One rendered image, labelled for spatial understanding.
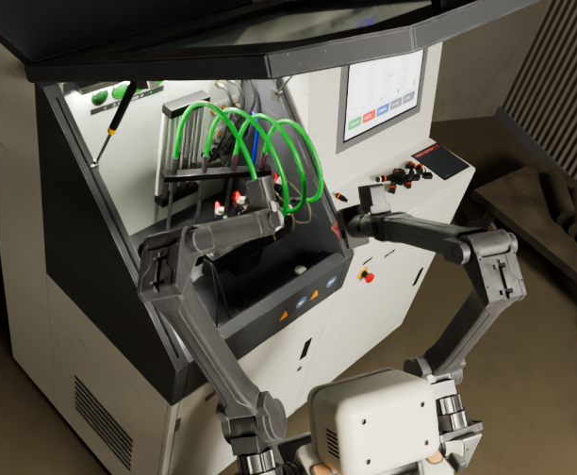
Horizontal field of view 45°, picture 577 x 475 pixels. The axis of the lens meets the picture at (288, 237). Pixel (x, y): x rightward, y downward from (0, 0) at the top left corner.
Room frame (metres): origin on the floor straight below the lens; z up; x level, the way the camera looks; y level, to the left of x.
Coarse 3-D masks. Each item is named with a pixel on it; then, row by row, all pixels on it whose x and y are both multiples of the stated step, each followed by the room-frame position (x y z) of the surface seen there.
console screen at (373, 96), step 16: (368, 64) 1.97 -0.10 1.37; (384, 64) 2.04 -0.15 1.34; (400, 64) 2.11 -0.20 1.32; (416, 64) 2.19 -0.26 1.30; (352, 80) 1.90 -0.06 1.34; (368, 80) 1.97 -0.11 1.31; (384, 80) 2.04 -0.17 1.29; (400, 80) 2.11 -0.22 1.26; (416, 80) 2.19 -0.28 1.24; (352, 96) 1.90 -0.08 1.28; (368, 96) 1.97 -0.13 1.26; (384, 96) 2.04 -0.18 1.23; (400, 96) 2.11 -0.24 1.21; (416, 96) 2.19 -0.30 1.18; (352, 112) 1.90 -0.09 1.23; (368, 112) 1.97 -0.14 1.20; (384, 112) 2.04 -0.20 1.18; (400, 112) 2.11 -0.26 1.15; (416, 112) 2.20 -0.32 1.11; (352, 128) 1.90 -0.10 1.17; (368, 128) 1.96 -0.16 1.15; (384, 128) 2.04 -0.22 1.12; (352, 144) 1.90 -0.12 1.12
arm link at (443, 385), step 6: (432, 378) 0.93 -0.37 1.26; (438, 378) 0.94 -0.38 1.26; (444, 378) 0.94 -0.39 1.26; (450, 378) 0.94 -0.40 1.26; (432, 384) 0.92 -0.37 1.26; (438, 384) 0.92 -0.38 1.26; (444, 384) 0.93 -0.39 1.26; (450, 384) 0.93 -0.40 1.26; (438, 390) 0.91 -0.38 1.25; (444, 390) 0.92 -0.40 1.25; (450, 390) 0.92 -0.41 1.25; (438, 396) 0.90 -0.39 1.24; (444, 396) 0.91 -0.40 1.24; (450, 396) 0.92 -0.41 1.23
